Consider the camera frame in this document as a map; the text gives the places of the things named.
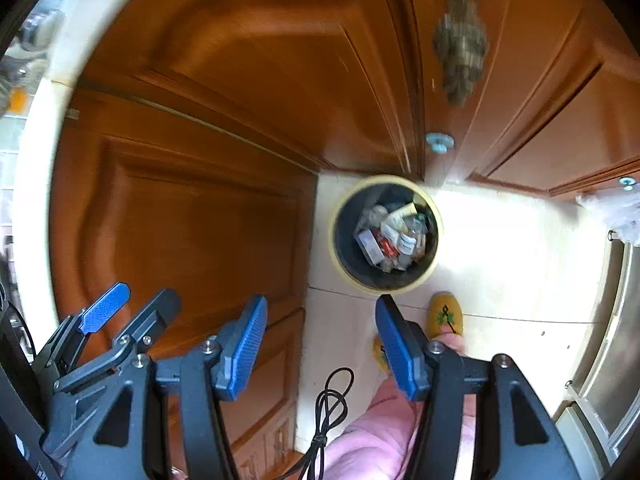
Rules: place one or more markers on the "pink trouser leg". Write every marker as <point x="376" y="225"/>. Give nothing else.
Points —
<point x="378" y="444"/>

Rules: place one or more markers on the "round trash bin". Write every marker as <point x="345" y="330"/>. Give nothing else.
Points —
<point x="384" y="235"/>

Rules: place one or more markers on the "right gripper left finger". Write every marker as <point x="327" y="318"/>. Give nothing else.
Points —
<point x="214" y="372"/>

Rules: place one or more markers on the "ornate metal door handle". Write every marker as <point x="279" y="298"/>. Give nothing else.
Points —
<point x="461" y="44"/>

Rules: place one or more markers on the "wooden cabinet door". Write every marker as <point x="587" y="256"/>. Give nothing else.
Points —
<point x="208" y="143"/>

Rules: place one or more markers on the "yellow slipper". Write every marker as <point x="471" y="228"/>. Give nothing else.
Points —
<point x="444" y="316"/>

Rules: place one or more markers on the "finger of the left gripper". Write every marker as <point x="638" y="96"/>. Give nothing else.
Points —
<point x="151" y="321"/>
<point x="93" y="318"/>

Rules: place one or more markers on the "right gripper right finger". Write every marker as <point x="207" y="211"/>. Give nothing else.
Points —
<point x="515" y="437"/>

